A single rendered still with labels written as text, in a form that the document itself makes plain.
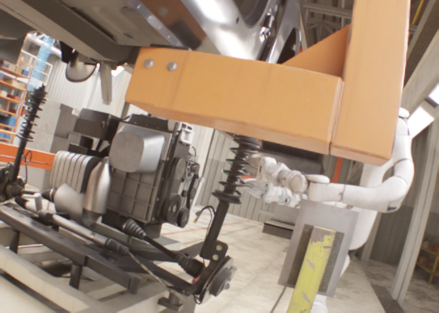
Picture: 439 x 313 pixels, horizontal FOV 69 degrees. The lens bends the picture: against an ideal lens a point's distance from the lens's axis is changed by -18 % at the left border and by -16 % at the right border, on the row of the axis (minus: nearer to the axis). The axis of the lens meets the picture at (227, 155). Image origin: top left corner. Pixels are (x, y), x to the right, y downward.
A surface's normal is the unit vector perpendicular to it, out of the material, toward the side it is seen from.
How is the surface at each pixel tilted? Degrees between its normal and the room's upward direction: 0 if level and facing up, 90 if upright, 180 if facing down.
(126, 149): 90
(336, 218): 90
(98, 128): 90
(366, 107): 90
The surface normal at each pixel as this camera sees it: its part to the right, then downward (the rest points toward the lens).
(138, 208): -0.26, -0.13
